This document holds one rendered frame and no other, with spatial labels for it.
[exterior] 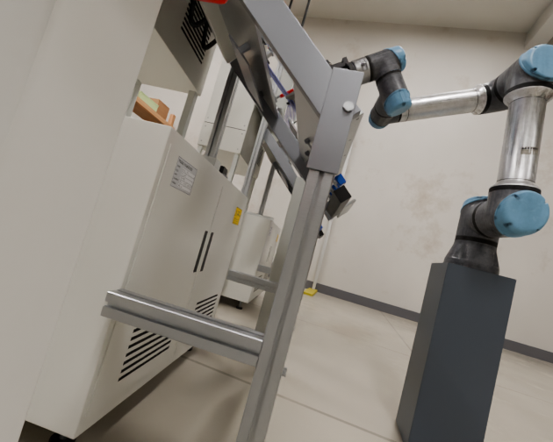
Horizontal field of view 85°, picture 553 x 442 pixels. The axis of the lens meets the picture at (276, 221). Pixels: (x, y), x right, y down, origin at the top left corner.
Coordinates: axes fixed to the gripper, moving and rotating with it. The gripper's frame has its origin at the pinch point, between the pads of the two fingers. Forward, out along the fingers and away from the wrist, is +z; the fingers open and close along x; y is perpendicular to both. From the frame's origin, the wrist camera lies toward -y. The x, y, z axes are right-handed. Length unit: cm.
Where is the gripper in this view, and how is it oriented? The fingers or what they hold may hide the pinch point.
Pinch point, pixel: (290, 101)
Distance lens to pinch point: 99.9
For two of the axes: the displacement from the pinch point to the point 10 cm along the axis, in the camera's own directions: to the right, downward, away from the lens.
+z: -9.5, 2.9, 0.7
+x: -1.1, -1.1, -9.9
